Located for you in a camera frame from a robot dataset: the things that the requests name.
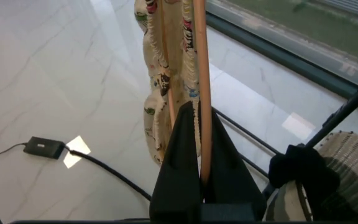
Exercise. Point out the window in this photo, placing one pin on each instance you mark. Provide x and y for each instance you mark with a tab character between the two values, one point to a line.
291	40

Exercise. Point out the black garment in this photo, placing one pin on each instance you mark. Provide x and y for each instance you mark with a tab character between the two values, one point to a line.
300	165

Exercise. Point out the black clothes rack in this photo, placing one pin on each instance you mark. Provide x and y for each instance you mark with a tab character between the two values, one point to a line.
343	110

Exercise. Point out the cream printed garment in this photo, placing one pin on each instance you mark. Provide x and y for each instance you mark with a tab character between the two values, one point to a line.
157	109

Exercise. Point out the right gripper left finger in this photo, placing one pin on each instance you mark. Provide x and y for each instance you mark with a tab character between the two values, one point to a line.
176	186

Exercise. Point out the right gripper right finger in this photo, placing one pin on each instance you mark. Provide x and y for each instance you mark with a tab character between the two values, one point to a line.
232	189

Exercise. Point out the white laundry basket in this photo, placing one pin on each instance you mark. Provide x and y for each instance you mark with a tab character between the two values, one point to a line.
353	149

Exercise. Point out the pink clothes hanger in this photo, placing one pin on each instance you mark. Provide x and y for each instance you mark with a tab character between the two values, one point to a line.
204	77

